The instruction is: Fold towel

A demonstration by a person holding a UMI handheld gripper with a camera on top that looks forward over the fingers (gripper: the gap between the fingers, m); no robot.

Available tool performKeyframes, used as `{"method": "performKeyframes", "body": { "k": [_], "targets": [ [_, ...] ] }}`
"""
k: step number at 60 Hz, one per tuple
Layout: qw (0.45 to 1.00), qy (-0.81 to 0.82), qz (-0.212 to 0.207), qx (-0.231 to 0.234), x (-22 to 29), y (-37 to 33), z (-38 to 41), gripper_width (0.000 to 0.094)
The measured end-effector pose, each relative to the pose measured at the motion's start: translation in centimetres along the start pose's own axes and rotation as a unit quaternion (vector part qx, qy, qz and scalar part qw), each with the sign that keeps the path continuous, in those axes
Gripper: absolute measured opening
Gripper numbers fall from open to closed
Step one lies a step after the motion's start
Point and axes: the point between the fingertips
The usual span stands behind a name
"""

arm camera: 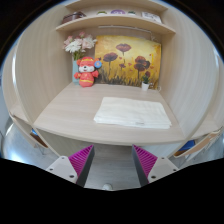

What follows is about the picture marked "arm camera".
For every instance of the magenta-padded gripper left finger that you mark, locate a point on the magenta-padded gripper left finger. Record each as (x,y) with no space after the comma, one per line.
(80,161)

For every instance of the brown storage box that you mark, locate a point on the brown storage box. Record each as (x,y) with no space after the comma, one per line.
(73,16)

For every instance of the red plush mouse toy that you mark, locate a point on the red plush mouse toy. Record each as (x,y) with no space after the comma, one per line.
(86,75)

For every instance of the purple round sign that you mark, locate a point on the purple round sign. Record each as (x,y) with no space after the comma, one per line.
(118,12)

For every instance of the yellow poppy flower painting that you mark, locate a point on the yellow poppy flower painting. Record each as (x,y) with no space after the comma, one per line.
(130,60)

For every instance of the light wood shelf board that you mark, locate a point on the light wood shelf board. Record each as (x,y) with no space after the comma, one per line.
(116,4)
(113,20)

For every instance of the white light bar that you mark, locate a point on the white light bar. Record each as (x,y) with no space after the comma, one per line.
(123,28)

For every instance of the white and pink flower bouquet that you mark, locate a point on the white and pink flower bouquet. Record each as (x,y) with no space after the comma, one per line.
(80,43)

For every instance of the pale blue vase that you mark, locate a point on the pale blue vase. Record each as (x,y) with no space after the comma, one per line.
(75,71)

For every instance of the cream white towel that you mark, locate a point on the cream white towel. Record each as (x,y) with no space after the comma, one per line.
(131,113)

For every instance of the white printed card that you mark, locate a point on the white printed card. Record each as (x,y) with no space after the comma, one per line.
(151,17)

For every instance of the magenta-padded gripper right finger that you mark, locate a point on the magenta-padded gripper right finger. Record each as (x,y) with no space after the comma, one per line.
(146,161)

